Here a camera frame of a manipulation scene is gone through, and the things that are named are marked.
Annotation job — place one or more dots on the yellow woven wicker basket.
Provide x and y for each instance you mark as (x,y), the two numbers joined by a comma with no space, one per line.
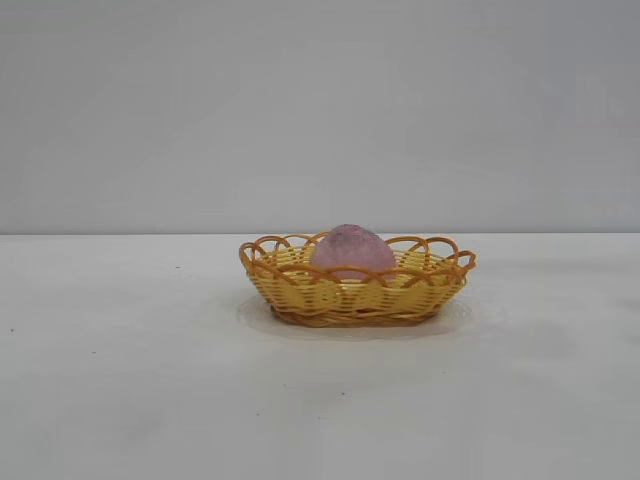
(350,302)

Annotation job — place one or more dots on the pink fuzzy peach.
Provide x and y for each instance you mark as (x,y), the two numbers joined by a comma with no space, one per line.
(352,252)

